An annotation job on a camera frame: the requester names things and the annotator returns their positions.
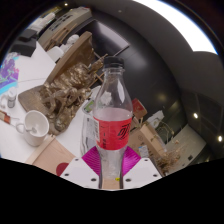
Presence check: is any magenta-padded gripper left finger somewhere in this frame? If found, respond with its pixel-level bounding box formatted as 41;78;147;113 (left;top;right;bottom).
59;145;101;189

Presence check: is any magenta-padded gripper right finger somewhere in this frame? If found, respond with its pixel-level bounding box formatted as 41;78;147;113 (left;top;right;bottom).
121;145;163;189

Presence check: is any clear red-labelled drink bottle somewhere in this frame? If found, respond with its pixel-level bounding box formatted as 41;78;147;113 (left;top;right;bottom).
92;55;134;181

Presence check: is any light wooden board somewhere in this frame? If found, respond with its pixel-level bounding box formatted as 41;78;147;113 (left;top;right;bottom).
24;134;77;177
101;176;125;190

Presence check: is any cardboard box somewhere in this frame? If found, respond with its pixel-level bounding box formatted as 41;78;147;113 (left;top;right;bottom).
128;121;168;158

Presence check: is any white plaster statue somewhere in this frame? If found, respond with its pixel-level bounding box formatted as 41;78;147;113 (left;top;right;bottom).
146;109;165;129

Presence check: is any white mug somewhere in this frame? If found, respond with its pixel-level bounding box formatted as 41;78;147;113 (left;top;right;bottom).
14;109;50;148

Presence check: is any red box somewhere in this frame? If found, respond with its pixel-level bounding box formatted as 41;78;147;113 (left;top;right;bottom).
131;97;148;120

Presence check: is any green spray bottle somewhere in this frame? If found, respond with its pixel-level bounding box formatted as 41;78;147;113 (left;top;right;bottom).
82;99;97;115

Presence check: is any gold sculpture on wooden stand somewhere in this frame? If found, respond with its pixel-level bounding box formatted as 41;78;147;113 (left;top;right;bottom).
18;30;109;136

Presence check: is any small paint jar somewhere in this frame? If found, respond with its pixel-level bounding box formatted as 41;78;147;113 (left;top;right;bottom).
6;87;18;109

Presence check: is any colourful purple painting book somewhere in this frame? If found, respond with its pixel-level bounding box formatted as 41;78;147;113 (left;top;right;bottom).
0;54;20;96

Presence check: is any white chair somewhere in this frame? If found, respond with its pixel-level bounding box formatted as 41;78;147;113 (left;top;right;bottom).
46;45;65;63

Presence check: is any white plaster bust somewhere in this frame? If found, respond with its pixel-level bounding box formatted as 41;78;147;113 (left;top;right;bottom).
65;33;81;46

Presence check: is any black case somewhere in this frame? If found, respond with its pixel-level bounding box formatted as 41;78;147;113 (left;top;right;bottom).
9;28;39;54

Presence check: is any white display board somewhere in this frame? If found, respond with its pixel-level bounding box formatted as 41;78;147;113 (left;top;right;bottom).
36;7;93;49

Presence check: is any long ceiling light strip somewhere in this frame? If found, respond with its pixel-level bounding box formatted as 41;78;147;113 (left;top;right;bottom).
133;0;218;55

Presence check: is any wooden-handled paintbrush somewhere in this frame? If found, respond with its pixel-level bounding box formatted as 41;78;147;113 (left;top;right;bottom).
0;109;21;128

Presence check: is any black wall screen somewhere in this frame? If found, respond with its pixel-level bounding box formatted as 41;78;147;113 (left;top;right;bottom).
89;19;131;68

